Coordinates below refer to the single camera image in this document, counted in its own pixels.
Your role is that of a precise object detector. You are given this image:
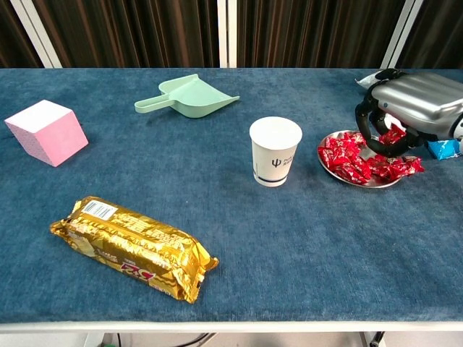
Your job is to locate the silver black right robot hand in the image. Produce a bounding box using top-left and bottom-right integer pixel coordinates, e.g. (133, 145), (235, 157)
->
(354, 68), (463, 159)

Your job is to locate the bowl of red candies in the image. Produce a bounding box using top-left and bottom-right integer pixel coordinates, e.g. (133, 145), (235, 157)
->
(317, 129), (406, 189)

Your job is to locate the white paper cup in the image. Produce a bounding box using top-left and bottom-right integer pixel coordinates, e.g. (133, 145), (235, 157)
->
(249, 116), (303, 187)

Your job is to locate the white crumpled snack bag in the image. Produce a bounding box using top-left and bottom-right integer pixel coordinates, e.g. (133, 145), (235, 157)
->
(354, 72), (379, 90)

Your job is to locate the blue snack packet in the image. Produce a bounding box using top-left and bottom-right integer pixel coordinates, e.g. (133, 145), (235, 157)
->
(427, 139), (463, 161)

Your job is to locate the dark pleated curtain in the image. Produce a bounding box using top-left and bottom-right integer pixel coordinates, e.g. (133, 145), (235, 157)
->
(397, 0), (463, 69)
(237, 0), (406, 69)
(32, 0), (221, 69)
(0, 0), (44, 69)

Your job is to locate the blue felt table cover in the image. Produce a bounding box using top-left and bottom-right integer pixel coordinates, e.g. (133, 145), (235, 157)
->
(0, 67), (463, 323)

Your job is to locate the mint green plastic dustpan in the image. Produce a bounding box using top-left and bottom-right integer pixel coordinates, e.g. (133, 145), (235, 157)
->
(134, 74), (241, 119)

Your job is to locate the gold foil biscuit package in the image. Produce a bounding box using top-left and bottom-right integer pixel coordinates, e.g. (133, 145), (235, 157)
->
(49, 196), (220, 304)

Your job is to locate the pink foam cube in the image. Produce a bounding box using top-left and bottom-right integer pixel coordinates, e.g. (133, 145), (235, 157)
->
(4, 99), (90, 168)

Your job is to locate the white frame post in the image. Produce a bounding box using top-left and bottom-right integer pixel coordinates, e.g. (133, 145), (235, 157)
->
(379, 0), (425, 69)
(9, 0), (63, 69)
(216, 0), (239, 69)

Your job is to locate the white table frame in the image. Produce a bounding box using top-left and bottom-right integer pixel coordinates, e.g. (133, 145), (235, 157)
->
(0, 320), (463, 347)

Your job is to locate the black floor cable bundle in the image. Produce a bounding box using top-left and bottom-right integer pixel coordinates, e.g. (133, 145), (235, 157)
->
(179, 332), (218, 347)

